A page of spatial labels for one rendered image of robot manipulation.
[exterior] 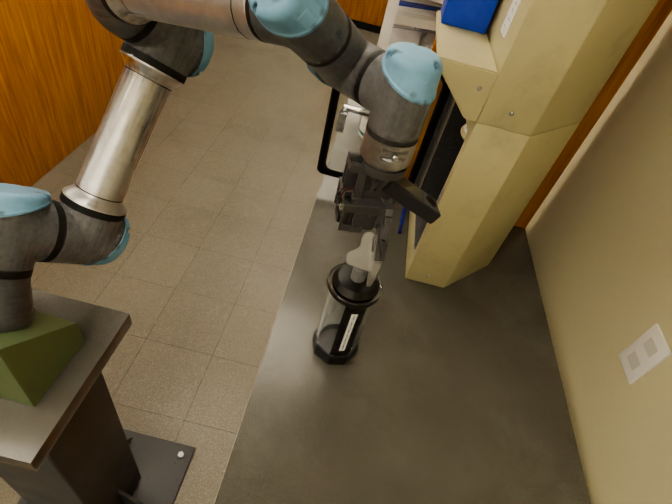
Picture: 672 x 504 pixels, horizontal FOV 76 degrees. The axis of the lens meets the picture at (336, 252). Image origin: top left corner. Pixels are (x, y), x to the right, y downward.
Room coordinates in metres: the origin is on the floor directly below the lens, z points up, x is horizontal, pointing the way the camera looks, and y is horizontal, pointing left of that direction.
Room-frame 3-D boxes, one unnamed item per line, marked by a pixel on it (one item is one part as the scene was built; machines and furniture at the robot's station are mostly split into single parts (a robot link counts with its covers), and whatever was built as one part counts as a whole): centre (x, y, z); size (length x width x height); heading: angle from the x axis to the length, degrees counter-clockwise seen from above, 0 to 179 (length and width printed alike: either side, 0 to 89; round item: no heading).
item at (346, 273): (0.56, -0.05, 1.18); 0.09 x 0.09 x 0.07
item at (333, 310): (0.56, -0.05, 1.06); 0.11 x 0.11 x 0.21
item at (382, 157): (0.55, -0.03, 1.46); 0.08 x 0.08 x 0.05
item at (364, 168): (0.55, -0.03, 1.38); 0.09 x 0.08 x 0.12; 106
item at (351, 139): (1.14, -0.03, 1.19); 0.30 x 0.01 x 0.40; 91
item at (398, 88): (0.56, -0.03, 1.54); 0.09 x 0.08 x 0.11; 56
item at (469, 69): (0.99, -0.14, 1.46); 0.32 x 0.12 x 0.10; 1
